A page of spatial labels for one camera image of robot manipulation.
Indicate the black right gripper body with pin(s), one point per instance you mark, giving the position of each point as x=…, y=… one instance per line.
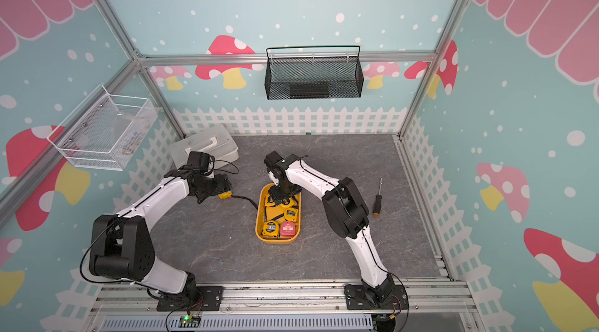
x=284, y=192

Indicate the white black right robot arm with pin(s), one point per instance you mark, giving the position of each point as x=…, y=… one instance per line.
x=346, y=213

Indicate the white wire mesh basket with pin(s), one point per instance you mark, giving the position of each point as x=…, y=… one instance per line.
x=104, y=131

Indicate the white plastic storage case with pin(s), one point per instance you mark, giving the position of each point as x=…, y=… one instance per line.
x=216, y=141

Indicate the yellow plastic tray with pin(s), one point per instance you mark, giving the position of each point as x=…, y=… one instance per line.
x=275, y=214

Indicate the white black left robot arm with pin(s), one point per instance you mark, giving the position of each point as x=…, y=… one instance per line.
x=121, y=246

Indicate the green circuit board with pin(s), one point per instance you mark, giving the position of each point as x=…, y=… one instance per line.
x=189, y=321

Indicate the yellow tape measure small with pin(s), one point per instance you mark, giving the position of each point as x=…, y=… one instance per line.
x=291, y=214

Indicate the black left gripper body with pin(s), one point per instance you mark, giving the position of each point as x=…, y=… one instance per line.
x=213, y=185

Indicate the yellow tape measure front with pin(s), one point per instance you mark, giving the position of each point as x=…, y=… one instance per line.
x=270, y=230

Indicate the black orange screwdriver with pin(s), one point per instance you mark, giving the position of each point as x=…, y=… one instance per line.
x=377, y=208

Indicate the pink tape measure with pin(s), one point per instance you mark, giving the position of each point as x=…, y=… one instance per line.
x=288, y=229

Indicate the grey slotted cable duct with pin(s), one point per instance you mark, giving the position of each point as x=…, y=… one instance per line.
x=258, y=322

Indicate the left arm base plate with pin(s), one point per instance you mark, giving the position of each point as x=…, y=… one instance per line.
x=198, y=298

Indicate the black wire mesh basket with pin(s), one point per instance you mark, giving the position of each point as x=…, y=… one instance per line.
x=313, y=72

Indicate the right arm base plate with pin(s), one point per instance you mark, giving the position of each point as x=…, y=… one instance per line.
x=360, y=297

